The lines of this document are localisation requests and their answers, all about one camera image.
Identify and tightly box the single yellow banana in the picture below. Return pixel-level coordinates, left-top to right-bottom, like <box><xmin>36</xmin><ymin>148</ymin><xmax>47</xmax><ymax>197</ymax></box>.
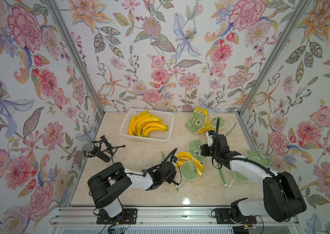
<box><xmin>132</xmin><ymin>110</ymin><xmax>148</xmax><ymax>134</ymax></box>
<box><xmin>176</xmin><ymin>152</ymin><xmax>192</xmax><ymax>167</ymax></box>
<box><xmin>128</xmin><ymin>116</ymin><xmax>136</xmax><ymax>136</ymax></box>

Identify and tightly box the zip-top bag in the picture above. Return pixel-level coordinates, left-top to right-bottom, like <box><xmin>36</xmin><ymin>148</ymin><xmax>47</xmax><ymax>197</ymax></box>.
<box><xmin>211</xmin><ymin>150</ymin><xmax>275</xmax><ymax>187</ymax></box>
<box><xmin>171</xmin><ymin>138</ymin><xmax>208</xmax><ymax>192</ymax></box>
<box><xmin>185</xmin><ymin>107</ymin><xmax>227</xmax><ymax>135</ymax></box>

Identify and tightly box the yellow banana bunch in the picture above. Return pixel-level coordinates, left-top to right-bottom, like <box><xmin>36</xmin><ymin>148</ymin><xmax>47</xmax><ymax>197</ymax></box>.
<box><xmin>137</xmin><ymin>115</ymin><xmax>169</xmax><ymax>137</ymax></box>

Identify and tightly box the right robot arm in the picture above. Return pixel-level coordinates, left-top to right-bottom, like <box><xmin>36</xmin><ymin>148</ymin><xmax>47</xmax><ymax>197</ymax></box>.
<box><xmin>201</xmin><ymin>131</ymin><xmax>306</xmax><ymax>223</ymax></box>

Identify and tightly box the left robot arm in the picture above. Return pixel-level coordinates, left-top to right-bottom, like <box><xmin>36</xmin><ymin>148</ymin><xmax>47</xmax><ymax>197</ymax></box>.
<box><xmin>88</xmin><ymin>161</ymin><xmax>177</xmax><ymax>221</ymax></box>

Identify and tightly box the white plastic basket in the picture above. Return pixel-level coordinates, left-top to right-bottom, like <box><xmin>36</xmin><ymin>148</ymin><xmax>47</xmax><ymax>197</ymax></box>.
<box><xmin>119</xmin><ymin>109</ymin><xmax>174</xmax><ymax>142</ymax></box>

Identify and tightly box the black microphone on tripod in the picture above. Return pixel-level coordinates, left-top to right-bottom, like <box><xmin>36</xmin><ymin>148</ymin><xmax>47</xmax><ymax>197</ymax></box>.
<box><xmin>83</xmin><ymin>135</ymin><xmax>126</xmax><ymax>164</ymax></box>

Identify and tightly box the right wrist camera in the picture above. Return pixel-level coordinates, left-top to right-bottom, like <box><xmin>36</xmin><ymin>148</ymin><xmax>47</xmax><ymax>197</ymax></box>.
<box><xmin>206</xmin><ymin>130</ymin><xmax>215</xmax><ymax>147</ymax></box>

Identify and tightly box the aluminium front rail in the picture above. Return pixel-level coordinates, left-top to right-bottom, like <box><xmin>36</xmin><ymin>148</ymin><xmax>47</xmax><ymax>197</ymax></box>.
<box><xmin>49</xmin><ymin>206</ymin><xmax>300</xmax><ymax>227</ymax></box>

